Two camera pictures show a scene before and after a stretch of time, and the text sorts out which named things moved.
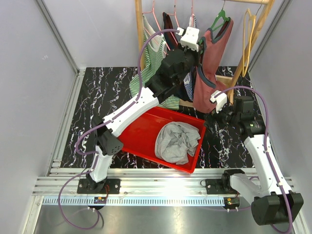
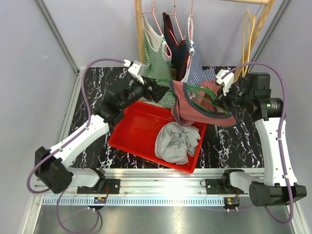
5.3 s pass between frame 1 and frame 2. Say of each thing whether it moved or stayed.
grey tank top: stayed
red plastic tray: stayed
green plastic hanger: moved
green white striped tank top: stayed
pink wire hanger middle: stayed
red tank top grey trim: moved
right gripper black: moved
